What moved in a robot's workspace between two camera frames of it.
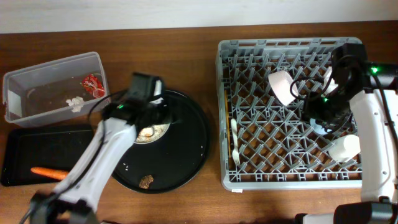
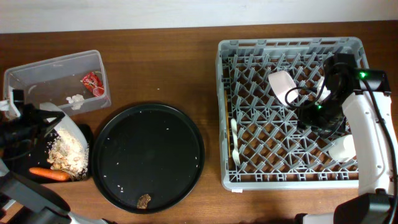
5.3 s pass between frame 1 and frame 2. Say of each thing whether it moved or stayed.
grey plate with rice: moved
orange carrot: stayed
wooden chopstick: stayed
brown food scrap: moved
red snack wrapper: stayed
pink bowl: stayed
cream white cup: stayed
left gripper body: moved
